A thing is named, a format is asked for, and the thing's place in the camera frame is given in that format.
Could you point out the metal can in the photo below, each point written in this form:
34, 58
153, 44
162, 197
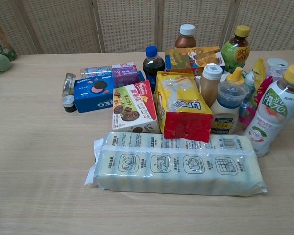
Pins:
68, 84

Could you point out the red green chocolate cookie box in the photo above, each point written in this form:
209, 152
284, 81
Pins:
133, 105

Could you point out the purple and blue box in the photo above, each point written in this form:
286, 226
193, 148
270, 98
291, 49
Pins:
126, 74

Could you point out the blue Oreo cookie box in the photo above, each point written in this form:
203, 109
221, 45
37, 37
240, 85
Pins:
93, 96

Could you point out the yellow orange snack box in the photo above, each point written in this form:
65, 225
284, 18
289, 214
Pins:
186, 60

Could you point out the yellow red Lipton bag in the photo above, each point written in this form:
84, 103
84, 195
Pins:
181, 98

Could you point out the cola bottle blue cap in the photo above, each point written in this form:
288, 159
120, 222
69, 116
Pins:
153, 64

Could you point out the clear pack of sponges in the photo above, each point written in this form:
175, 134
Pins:
176, 171

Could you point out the brown sauce bottle white cap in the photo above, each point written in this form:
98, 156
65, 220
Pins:
209, 88

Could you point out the cup with clear dome lid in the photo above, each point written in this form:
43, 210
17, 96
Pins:
225, 110

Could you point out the small dark jar silver lid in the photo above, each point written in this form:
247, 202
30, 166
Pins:
69, 104

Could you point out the wicker folding screen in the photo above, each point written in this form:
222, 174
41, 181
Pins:
127, 24

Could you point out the squeeze bottle yellow nozzle cap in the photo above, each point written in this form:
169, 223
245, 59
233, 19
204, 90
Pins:
236, 76

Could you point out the small white plastic bottle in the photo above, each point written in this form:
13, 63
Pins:
249, 84

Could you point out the green tea bottle yellow cap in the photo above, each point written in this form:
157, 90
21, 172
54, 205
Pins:
236, 51

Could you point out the colourful feather shuttlecock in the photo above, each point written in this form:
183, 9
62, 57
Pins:
258, 71

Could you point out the white peach drink bottle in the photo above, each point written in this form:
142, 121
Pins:
269, 115

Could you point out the green label tea bottle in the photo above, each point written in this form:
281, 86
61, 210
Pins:
1, 41

